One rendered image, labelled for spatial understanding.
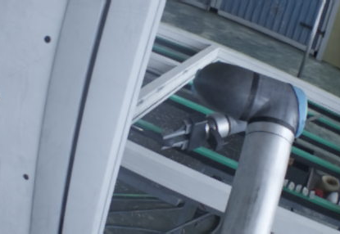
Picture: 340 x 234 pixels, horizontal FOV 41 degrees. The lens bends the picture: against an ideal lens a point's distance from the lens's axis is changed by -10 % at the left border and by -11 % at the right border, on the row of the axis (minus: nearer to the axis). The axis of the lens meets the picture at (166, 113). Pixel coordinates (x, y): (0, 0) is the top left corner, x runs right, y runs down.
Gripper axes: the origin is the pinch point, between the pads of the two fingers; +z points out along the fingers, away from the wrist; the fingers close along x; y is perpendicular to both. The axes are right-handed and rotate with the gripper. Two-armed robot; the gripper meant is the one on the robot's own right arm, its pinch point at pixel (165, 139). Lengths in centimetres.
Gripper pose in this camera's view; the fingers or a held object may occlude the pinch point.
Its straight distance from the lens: 164.1
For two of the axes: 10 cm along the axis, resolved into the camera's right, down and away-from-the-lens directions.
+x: 1.3, -7.2, -6.8
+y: -4.4, -6.5, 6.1
